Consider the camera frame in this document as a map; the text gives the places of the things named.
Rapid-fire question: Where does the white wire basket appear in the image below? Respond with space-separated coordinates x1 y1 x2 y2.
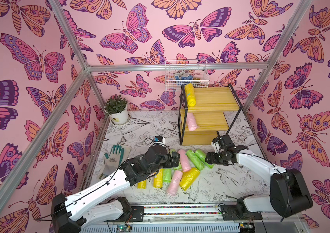
164 60 210 91

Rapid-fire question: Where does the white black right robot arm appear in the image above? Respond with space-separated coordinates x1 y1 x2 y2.
205 135 313 218

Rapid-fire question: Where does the yellow roll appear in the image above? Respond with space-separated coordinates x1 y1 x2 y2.
137 180 147 189
185 83 196 107
153 169 164 188
179 168 200 191

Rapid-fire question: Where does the pink roll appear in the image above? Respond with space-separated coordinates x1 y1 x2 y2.
186 113 199 132
178 149 191 172
166 170 183 196

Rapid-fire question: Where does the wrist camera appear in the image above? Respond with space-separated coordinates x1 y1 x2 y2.
211 138 220 153
154 136 166 144

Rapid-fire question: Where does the wooden three-tier shelf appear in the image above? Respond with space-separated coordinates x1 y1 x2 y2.
178 84 243 146

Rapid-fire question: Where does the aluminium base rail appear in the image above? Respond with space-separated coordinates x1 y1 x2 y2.
81 203 310 233

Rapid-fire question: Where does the green grey work glove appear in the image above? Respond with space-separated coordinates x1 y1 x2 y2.
98 144 131 180

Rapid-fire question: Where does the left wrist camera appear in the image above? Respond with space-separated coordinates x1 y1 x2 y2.
154 136 166 144

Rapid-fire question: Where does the potted green plant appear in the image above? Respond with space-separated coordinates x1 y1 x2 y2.
104 95 130 125

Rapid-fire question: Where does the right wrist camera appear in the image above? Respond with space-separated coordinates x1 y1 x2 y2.
211 138 220 153

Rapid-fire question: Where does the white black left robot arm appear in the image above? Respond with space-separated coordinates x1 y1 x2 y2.
51 144 180 233

